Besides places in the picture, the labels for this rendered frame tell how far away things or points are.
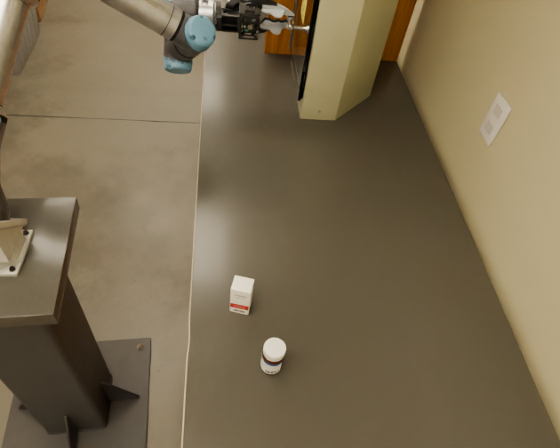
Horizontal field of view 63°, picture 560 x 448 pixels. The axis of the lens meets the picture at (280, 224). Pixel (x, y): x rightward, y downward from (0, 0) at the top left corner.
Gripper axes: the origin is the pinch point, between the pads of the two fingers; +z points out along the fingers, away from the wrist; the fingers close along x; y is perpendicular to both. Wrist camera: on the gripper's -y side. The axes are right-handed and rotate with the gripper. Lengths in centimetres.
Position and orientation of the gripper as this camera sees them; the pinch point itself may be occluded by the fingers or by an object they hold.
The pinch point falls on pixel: (289, 17)
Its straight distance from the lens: 139.8
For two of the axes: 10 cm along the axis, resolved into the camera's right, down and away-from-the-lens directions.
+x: 1.1, -6.4, -7.6
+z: 9.9, 0.3, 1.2
